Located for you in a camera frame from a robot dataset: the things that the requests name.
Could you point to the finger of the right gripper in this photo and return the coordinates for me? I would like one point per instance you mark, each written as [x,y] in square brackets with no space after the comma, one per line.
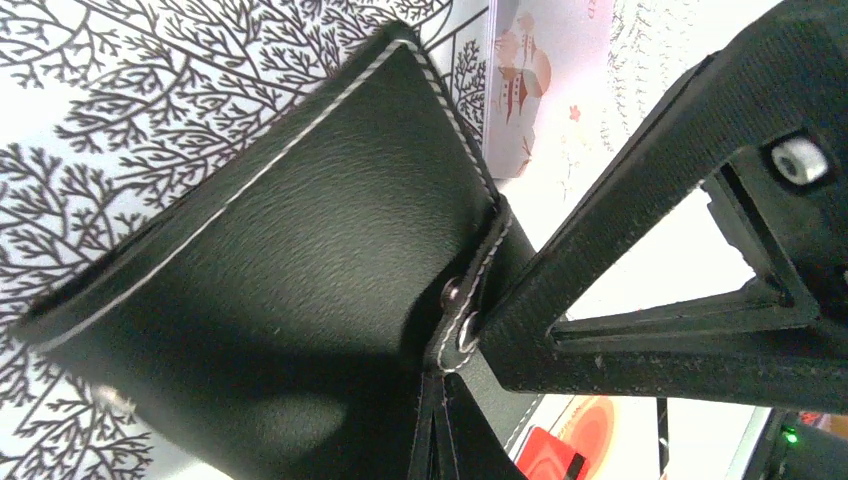
[683,166]

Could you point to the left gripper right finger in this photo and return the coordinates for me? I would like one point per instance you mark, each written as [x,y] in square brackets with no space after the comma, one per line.
[470,448]

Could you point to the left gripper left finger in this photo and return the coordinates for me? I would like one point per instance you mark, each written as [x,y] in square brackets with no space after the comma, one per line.
[423,462]

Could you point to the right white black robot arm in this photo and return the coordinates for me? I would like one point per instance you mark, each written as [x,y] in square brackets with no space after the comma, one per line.
[795,444]

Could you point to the white card far right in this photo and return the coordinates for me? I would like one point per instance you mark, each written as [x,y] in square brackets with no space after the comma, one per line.
[619,435]

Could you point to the white floral card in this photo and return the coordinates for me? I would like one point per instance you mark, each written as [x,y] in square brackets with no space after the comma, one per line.
[546,87]

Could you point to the floral patterned table mat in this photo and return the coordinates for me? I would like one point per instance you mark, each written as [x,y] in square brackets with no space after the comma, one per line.
[112,109]

